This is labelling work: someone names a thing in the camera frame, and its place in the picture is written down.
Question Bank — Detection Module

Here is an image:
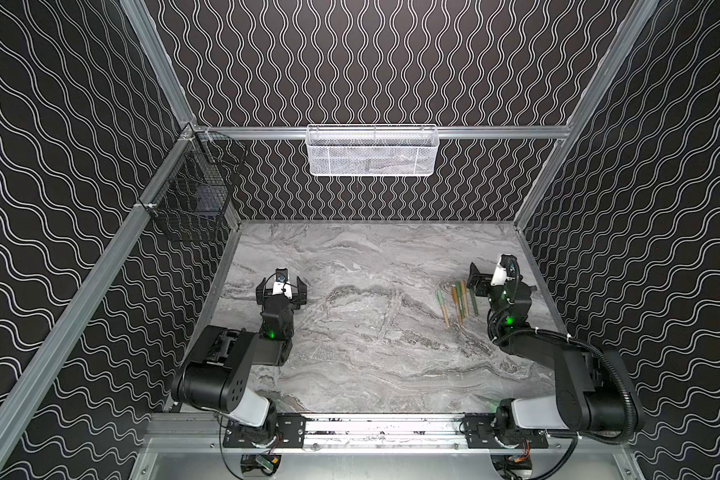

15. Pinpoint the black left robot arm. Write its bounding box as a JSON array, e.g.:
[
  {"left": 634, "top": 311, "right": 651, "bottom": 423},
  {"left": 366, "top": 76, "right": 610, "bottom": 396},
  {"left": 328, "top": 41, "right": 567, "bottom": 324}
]
[{"left": 171, "top": 268, "right": 308, "bottom": 438}]

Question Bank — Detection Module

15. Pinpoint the black wire mesh basket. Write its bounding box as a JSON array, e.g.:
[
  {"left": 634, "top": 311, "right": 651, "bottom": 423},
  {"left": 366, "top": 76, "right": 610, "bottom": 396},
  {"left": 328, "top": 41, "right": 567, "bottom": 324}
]
[{"left": 146, "top": 128, "right": 250, "bottom": 244}]

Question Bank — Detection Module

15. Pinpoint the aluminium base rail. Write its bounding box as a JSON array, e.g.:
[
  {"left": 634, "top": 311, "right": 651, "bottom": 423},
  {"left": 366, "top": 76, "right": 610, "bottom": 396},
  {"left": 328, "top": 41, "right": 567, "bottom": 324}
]
[{"left": 143, "top": 411, "right": 631, "bottom": 455}]

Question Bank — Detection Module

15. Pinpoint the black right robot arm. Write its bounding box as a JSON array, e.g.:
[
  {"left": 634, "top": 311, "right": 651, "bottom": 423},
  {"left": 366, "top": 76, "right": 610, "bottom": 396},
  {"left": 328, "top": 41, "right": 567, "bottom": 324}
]
[{"left": 466, "top": 254, "right": 645, "bottom": 444}]

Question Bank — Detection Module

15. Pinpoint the green pen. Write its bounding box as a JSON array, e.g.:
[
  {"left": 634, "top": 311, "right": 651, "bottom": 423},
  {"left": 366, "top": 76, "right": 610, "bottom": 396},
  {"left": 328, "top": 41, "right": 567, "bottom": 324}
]
[
  {"left": 454, "top": 282, "right": 467, "bottom": 324},
  {"left": 467, "top": 283, "right": 479, "bottom": 316}
]

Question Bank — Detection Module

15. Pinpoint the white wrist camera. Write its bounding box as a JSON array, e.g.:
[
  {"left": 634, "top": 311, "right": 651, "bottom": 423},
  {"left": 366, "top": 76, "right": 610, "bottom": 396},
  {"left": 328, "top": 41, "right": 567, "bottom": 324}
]
[
  {"left": 272, "top": 268, "right": 293, "bottom": 299},
  {"left": 491, "top": 254, "right": 519, "bottom": 286}
]

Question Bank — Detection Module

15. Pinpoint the white wire mesh basket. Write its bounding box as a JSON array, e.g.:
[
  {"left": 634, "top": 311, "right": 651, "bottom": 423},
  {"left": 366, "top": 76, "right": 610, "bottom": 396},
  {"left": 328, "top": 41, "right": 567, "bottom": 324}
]
[{"left": 305, "top": 124, "right": 440, "bottom": 177}]

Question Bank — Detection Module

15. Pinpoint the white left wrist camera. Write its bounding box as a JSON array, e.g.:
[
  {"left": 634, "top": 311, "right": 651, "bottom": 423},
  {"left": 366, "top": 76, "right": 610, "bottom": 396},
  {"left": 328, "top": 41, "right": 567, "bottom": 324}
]
[{"left": 272, "top": 268, "right": 293, "bottom": 299}]

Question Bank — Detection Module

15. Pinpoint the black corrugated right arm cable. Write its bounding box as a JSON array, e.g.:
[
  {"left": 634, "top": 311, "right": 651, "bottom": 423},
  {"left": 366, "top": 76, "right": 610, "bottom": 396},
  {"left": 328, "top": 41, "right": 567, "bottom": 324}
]
[{"left": 488, "top": 257, "right": 646, "bottom": 445}]

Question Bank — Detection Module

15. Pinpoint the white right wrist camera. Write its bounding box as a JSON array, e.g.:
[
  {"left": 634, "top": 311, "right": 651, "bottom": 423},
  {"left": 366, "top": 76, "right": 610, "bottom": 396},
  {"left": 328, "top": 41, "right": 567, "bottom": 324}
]
[{"left": 491, "top": 254, "right": 519, "bottom": 286}]

